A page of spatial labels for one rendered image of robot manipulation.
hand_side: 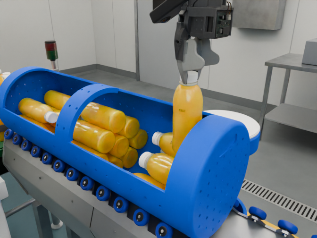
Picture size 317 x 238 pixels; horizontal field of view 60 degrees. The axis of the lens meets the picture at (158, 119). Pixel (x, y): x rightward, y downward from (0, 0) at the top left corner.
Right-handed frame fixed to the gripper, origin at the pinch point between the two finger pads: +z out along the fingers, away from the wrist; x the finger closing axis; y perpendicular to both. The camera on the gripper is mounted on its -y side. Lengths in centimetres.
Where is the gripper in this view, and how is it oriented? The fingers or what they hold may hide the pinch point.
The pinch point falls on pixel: (188, 75)
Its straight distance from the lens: 60.7
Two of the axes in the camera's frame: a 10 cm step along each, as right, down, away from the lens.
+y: 7.7, 2.6, -5.8
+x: 6.4, -3.0, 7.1
